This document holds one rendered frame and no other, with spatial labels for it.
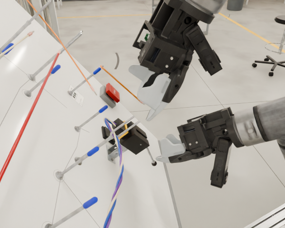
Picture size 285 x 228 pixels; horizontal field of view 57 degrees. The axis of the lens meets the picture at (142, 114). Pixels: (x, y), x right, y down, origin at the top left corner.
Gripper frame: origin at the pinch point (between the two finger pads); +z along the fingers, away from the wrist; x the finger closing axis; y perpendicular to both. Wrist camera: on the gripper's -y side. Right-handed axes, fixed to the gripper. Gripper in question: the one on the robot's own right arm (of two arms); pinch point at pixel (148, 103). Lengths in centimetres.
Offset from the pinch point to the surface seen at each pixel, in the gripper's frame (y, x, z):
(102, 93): 1.4, -22.2, 14.7
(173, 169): -98, -78, 100
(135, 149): -2.6, 1.7, 11.4
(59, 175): 14.4, 12.6, 9.9
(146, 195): -9.8, 5.8, 21.6
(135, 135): -0.5, 1.7, 7.5
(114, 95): -2.0, -21.9, 14.2
